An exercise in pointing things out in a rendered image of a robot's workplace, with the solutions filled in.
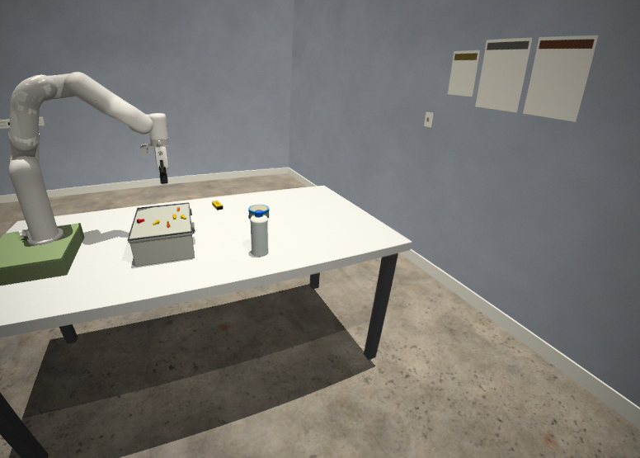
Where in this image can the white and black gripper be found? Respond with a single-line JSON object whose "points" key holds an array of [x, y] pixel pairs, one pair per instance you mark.
{"points": [[162, 162]]}

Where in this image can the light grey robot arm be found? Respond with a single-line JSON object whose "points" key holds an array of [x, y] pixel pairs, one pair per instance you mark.
{"points": [[24, 168]]}

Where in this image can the grey bottle with blue cap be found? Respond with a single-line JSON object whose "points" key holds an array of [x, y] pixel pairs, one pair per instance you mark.
{"points": [[259, 234]]}

